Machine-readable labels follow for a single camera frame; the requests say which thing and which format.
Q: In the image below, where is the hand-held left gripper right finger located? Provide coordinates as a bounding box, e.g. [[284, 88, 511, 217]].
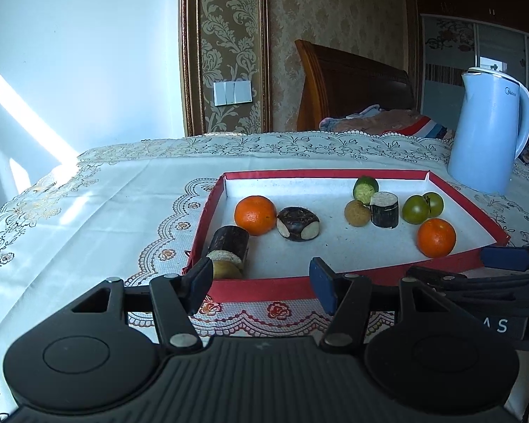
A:
[[309, 256, 444, 353]]

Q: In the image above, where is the small orange mandarin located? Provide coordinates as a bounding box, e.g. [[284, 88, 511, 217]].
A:
[[416, 218, 457, 258]]

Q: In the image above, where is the yellow-green round fruit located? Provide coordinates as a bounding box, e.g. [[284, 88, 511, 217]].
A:
[[209, 259, 244, 280]]

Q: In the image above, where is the dark purple sugarcane piece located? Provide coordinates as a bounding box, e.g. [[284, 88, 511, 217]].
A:
[[207, 226, 250, 269], [369, 191, 400, 229]]

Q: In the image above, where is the light blue electric kettle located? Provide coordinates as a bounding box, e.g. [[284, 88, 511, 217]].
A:
[[447, 67, 529, 195]]

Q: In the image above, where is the gold framed wallpaper panel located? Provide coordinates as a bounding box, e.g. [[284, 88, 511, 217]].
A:
[[178, 0, 272, 137]]

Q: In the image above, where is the white wall light switch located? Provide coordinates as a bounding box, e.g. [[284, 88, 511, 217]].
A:
[[213, 80, 253, 106]]

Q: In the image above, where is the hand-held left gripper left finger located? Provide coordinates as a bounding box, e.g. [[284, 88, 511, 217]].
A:
[[69, 256, 214, 354]]

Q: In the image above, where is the green cucumber piece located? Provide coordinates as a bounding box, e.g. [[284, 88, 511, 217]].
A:
[[353, 176, 379, 200]]

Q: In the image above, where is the green tomato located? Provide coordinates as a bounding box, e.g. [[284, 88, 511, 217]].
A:
[[402, 195, 430, 223], [423, 191, 444, 217]]

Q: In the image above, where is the large orange mandarin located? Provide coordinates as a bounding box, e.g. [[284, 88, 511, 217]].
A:
[[235, 195, 277, 236]]

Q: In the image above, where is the dark round eggplant piece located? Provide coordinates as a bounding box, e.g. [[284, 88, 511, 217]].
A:
[[276, 207, 321, 242]]

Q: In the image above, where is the red shallow cardboard tray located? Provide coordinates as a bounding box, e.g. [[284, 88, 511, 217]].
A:
[[182, 170, 511, 302]]

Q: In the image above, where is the brown wooden headboard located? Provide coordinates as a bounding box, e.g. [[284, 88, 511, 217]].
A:
[[294, 39, 416, 132]]

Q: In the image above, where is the floral lace tablecloth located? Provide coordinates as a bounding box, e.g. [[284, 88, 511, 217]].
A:
[[0, 131, 529, 419]]

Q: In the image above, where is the sliding door wardrobe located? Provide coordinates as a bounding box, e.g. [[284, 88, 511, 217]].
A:
[[414, 0, 529, 142]]

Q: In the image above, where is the brown kiwi fruit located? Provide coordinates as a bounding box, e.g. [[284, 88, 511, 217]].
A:
[[344, 200, 372, 227]]

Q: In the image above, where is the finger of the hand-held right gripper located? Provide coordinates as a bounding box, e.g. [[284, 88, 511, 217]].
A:
[[482, 243, 529, 271], [406, 266, 529, 294]]

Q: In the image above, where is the pink brown blanket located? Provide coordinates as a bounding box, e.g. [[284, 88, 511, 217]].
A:
[[320, 105, 424, 133]]

